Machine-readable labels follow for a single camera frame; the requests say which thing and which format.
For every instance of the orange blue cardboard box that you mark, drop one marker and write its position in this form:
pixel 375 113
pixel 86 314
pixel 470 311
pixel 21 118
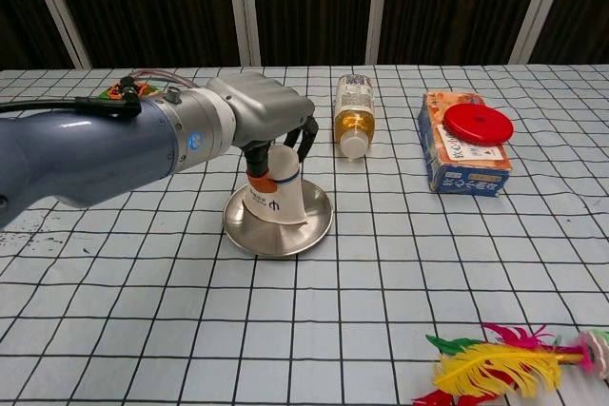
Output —
pixel 466 178

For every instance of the green orange snack bag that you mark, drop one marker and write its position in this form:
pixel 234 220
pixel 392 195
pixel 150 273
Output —
pixel 108 92

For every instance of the white metal frame post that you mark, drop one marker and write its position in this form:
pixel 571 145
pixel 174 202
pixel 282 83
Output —
pixel 242 6
pixel 542 6
pixel 57 11
pixel 383 6

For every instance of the red round plastic disc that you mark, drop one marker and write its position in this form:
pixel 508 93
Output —
pixel 478 123

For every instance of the colourful feather shuttlecock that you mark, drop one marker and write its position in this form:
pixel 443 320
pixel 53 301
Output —
pixel 495 363

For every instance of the plastic bottle of yellow tea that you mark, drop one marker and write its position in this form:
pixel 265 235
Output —
pixel 354 111

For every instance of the white black checkered tablecloth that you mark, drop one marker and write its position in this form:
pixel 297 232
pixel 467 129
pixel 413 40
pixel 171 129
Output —
pixel 304 306

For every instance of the round stainless steel plate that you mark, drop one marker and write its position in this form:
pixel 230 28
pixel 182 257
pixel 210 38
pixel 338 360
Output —
pixel 285 240

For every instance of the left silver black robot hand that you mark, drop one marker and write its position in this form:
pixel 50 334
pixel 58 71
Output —
pixel 266 106

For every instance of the white paper cup blue band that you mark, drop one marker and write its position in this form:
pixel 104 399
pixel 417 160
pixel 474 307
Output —
pixel 280 206

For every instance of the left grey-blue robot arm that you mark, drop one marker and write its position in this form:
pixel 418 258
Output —
pixel 95 159

